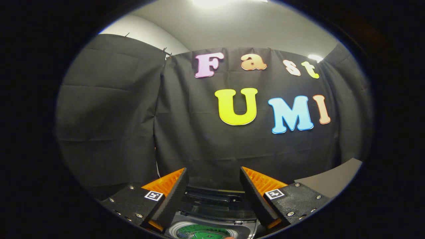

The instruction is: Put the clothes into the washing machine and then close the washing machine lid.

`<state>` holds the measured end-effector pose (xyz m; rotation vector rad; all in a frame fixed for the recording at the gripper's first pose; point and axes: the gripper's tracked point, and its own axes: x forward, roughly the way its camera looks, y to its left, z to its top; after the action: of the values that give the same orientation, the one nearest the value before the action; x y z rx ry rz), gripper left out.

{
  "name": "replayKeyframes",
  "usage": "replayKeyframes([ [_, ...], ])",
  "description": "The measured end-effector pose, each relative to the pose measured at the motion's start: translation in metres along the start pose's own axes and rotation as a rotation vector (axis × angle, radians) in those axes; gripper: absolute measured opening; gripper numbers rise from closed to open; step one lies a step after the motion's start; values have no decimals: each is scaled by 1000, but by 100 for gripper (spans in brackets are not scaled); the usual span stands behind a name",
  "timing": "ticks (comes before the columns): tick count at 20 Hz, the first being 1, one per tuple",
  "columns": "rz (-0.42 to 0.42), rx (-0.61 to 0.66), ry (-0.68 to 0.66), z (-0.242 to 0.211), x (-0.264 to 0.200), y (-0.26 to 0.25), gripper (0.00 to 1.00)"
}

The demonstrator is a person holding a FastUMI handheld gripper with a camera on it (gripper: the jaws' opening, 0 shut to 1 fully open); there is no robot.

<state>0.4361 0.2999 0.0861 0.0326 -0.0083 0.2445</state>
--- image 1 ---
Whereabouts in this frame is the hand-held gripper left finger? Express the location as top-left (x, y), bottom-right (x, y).
top-left (100, 167), bottom-right (190, 233)

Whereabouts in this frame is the beige cabinet with dark top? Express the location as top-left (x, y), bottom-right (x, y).
top-left (294, 158), bottom-right (362, 199)

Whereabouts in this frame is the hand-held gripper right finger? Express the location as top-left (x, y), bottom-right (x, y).
top-left (239, 166), bottom-right (331, 229)

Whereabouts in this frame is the green polo shirt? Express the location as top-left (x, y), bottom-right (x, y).
top-left (175, 223), bottom-right (236, 239)

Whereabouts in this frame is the black backdrop cloth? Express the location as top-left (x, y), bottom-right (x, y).
top-left (55, 33), bottom-right (374, 199)

